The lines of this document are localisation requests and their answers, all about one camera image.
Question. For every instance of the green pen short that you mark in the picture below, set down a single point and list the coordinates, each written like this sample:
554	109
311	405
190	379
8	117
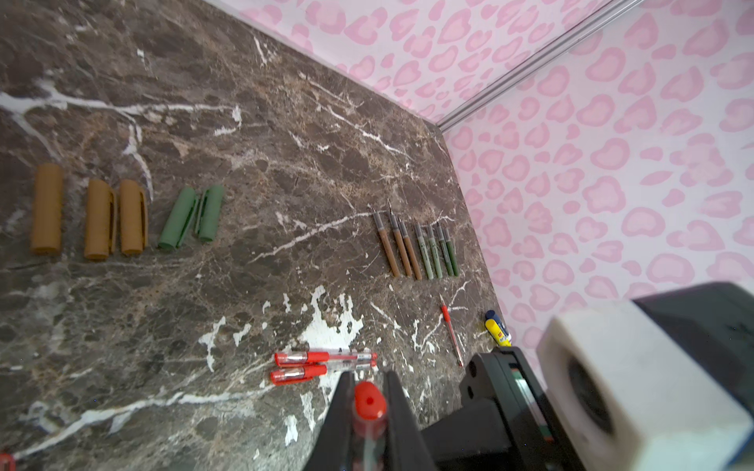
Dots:
452	252

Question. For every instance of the dark green cap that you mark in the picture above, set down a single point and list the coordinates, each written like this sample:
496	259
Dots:
209	209
178	223

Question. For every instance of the green pen long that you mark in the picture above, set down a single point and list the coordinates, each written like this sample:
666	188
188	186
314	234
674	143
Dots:
445	249

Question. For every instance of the red pen cap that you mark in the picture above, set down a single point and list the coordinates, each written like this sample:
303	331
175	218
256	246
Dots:
369	422
7	462

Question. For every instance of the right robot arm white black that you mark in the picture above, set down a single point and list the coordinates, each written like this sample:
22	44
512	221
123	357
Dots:
661	382

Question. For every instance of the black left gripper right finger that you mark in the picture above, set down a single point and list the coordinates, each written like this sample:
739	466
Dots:
406	449

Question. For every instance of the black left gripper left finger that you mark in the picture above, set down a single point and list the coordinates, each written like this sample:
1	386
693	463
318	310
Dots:
332	449

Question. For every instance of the brown pen cluster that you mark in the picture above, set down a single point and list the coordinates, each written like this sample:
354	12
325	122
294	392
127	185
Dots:
382	232

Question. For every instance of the single red gel pen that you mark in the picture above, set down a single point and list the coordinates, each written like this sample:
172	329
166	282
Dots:
454	339

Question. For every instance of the brown pen cap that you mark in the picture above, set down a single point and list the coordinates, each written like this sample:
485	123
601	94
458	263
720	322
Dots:
101	221
47	210
133	218

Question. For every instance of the red gel pen pair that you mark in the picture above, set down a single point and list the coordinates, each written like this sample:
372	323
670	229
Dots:
301	374
340	356

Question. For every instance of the aluminium frame corner post right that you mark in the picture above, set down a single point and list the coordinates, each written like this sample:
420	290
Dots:
552	51

